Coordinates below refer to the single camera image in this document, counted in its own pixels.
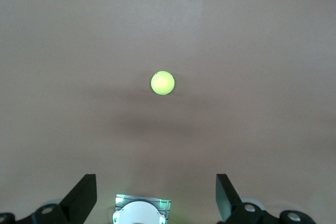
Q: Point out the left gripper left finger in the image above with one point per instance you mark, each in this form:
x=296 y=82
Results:
x=78 y=200

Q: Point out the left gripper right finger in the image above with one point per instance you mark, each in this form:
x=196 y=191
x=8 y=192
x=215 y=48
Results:
x=227 y=200

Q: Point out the yellow-green tennis ball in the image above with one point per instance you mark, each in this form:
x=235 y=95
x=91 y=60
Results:
x=162 y=82

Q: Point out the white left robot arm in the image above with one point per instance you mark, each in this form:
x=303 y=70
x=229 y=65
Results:
x=139 y=213

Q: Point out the brown table cover sheet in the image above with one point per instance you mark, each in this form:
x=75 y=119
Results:
x=78 y=51

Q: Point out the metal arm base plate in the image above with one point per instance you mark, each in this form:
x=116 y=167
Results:
x=165 y=208

